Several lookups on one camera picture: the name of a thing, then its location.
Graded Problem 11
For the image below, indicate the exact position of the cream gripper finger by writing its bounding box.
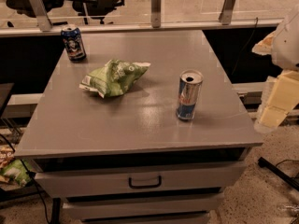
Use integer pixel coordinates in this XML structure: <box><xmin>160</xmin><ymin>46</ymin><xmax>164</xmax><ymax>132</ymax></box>
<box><xmin>254</xmin><ymin>70</ymin><xmax>299</xmax><ymax>133</ymax></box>

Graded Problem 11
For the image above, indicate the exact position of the green jalapeno chip bag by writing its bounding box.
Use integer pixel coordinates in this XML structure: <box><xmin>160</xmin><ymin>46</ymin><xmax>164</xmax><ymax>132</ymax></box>
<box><xmin>79</xmin><ymin>59</ymin><xmax>150</xmax><ymax>98</ymax></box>

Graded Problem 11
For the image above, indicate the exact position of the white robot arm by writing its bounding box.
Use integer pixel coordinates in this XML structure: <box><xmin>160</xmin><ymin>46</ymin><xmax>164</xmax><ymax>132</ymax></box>
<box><xmin>252</xmin><ymin>5</ymin><xmax>299</xmax><ymax>133</ymax></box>

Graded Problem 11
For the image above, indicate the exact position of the silver blue redbull can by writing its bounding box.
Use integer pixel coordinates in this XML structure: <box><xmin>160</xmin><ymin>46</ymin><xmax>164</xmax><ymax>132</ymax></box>
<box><xmin>176</xmin><ymin>69</ymin><xmax>204</xmax><ymax>120</ymax></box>

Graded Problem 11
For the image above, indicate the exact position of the dark blue soda can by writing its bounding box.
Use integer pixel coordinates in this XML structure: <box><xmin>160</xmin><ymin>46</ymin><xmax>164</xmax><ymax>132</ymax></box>
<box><xmin>61</xmin><ymin>24</ymin><xmax>86</xmax><ymax>62</ymax></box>

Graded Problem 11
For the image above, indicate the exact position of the green snack bag on floor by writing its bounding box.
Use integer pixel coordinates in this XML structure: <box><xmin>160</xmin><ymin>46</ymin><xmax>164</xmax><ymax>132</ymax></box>
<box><xmin>0</xmin><ymin>160</ymin><xmax>33</xmax><ymax>187</ymax></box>

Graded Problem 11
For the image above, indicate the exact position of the black stand leg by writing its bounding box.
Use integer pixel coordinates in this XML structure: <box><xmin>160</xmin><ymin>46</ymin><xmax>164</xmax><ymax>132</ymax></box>
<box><xmin>258</xmin><ymin>157</ymin><xmax>299</xmax><ymax>191</ymax></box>

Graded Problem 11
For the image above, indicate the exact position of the grey drawer cabinet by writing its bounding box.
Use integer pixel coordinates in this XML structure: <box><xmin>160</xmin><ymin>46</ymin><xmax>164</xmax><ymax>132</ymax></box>
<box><xmin>17</xmin><ymin>31</ymin><xmax>262</xmax><ymax>224</ymax></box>

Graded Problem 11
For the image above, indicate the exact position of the right metal bracket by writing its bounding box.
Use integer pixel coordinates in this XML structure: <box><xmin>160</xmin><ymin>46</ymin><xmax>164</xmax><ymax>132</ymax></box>
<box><xmin>219</xmin><ymin>0</ymin><xmax>236</xmax><ymax>25</ymax></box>

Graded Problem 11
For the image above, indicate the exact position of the metal bracket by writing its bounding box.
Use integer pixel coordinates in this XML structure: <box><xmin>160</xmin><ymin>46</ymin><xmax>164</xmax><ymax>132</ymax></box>
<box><xmin>219</xmin><ymin>0</ymin><xmax>236</xmax><ymax>25</ymax></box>
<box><xmin>151</xmin><ymin>0</ymin><xmax>162</xmax><ymax>28</ymax></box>
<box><xmin>29</xmin><ymin>0</ymin><xmax>52</xmax><ymax>32</ymax></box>

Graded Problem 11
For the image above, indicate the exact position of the middle metal bracket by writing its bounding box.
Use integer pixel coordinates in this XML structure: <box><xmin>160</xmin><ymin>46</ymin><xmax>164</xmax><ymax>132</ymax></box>
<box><xmin>151</xmin><ymin>0</ymin><xmax>162</xmax><ymax>28</ymax></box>

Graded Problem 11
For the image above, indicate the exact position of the black drawer handle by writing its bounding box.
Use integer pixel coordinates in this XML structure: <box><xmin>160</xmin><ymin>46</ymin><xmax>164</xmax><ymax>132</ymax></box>
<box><xmin>128</xmin><ymin>175</ymin><xmax>162</xmax><ymax>189</ymax></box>

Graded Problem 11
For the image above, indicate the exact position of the left metal bracket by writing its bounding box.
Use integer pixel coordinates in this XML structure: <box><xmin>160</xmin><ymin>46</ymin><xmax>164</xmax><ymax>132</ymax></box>
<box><xmin>29</xmin><ymin>0</ymin><xmax>52</xmax><ymax>32</ymax></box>

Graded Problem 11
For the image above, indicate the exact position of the black floor cable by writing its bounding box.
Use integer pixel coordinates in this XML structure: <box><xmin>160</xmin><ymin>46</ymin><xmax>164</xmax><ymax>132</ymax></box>
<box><xmin>0</xmin><ymin>133</ymin><xmax>51</xmax><ymax>224</ymax></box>

